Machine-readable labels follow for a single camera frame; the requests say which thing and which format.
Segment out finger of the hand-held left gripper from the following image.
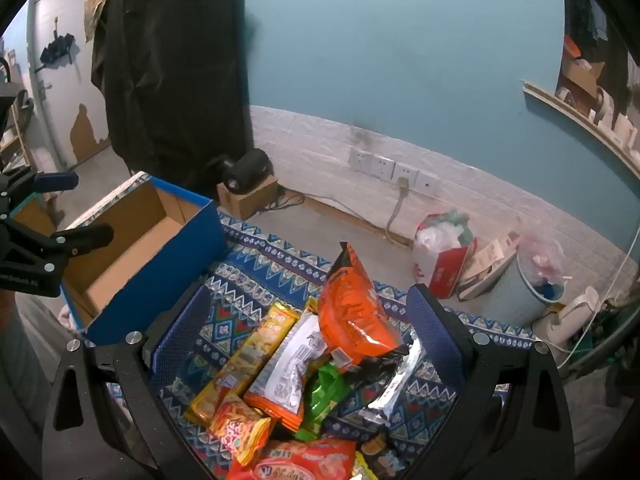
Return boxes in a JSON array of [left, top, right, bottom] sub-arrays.
[[0, 221, 115, 275], [0, 170, 80, 209]]

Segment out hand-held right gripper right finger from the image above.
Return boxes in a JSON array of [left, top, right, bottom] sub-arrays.
[[400, 284, 576, 480]]

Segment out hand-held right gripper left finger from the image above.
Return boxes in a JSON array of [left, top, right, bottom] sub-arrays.
[[42, 284, 221, 480]]

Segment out blue cardboard box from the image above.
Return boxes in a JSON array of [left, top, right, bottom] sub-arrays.
[[10, 176, 231, 346]]

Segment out silver foil snack packet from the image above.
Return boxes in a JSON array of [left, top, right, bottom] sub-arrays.
[[357, 332, 428, 428]]

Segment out long yellow snack packet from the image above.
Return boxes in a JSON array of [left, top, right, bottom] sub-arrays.
[[184, 302, 301, 428]]

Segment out orange snack bag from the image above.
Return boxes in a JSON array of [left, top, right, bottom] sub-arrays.
[[317, 241, 411, 368]]

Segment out small red yellow snack packet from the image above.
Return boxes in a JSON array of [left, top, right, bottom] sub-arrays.
[[209, 394, 273, 467]]

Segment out white snack bag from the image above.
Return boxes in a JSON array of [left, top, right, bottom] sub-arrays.
[[245, 310, 331, 431]]

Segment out green snack packet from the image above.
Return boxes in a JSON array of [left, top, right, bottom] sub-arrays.
[[295, 360, 361, 441]]

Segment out wooden rack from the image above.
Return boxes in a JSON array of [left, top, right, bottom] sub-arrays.
[[0, 90, 37, 171]]

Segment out red and white bag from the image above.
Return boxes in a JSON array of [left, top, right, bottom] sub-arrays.
[[412, 237, 478, 300]]

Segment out white door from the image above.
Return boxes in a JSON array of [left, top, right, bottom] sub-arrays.
[[30, 0, 115, 171]]

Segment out light blue waste bin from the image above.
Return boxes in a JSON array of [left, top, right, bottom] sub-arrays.
[[482, 250, 568, 328]]

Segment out flattened paper carton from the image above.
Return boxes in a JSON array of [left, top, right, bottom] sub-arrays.
[[457, 232, 521, 302]]

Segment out white plastic bags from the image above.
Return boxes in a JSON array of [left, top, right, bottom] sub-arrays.
[[415, 210, 474, 252]]

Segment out blue patterned blanket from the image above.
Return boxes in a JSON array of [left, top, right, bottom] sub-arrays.
[[60, 170, 551, 480]]

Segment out dark snack packet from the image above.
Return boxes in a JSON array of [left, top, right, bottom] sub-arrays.
[[360, 435, 407, 480]]

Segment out white appliance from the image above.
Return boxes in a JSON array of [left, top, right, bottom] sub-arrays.
[[531, 287, 601, 367]]

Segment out black folded umbrella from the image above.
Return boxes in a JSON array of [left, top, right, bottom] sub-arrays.
[[35, 32, 78, 68]]

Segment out gold foil snack packet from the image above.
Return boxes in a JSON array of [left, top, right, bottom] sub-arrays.
[[352, 452, 378, 480]]

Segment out small brown cardboard box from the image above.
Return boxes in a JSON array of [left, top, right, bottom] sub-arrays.
[[216, 175, 280, 221]]

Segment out large red snack packet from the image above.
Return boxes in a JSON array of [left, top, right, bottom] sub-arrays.
[[227, 437, 358, 480]]

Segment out window sill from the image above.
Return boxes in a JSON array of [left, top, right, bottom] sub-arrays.
[[522, 80, 640, 181]]

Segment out boxes on window sill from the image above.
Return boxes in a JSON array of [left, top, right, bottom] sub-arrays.
[[555, 35, 640, 151]]

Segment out grey plug cable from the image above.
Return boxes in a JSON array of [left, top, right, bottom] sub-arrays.
[[384, 177, 412, 247]]

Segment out black cables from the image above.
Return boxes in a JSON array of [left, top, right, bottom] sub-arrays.
[[257, 187, 306, 212]]

